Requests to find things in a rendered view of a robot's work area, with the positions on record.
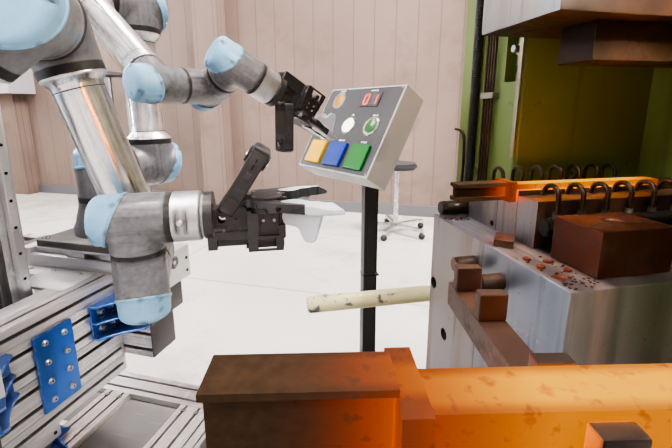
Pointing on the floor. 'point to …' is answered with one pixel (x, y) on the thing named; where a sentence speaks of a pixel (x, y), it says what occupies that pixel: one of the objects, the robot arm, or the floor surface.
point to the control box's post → (367, 264)
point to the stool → (398, 203)
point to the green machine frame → (555, 109)
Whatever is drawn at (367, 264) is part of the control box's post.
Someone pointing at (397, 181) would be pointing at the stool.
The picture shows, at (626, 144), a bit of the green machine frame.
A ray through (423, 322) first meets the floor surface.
